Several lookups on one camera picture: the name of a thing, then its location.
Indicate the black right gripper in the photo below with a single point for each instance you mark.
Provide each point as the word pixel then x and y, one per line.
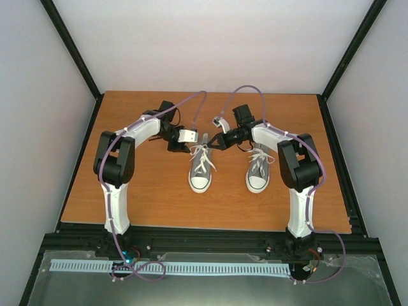
pixel 223 143

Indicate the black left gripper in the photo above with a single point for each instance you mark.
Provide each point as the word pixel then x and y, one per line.
pixel 179 148

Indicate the white shoelace of sneaker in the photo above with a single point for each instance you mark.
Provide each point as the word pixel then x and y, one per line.
pixel 201 164
pixel 260 162

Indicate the grey sneaker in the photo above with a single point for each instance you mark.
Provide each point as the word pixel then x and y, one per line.
pixel 254 184
pixel 198 184

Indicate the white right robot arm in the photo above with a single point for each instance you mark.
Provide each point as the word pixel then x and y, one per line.
pixel 301 168

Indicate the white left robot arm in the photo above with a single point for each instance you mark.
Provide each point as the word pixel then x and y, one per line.
pixel 114 163

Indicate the clear plastic front sheet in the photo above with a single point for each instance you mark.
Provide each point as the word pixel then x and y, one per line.
pixel 354 280

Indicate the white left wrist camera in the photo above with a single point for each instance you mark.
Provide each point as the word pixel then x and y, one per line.
pixel 187 136

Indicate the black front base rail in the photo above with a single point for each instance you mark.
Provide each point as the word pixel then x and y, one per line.
pixel 151 241

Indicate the light blue cable duct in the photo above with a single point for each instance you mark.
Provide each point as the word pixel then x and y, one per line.
pixel 172 268

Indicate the black left frame post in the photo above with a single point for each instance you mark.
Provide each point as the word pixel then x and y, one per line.
pixel 59 25

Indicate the black frame post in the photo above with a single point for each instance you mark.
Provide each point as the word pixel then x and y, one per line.
pixel 358 38
pixel 59 25

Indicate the black right frame post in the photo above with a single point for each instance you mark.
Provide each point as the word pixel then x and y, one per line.
pixel 358 38

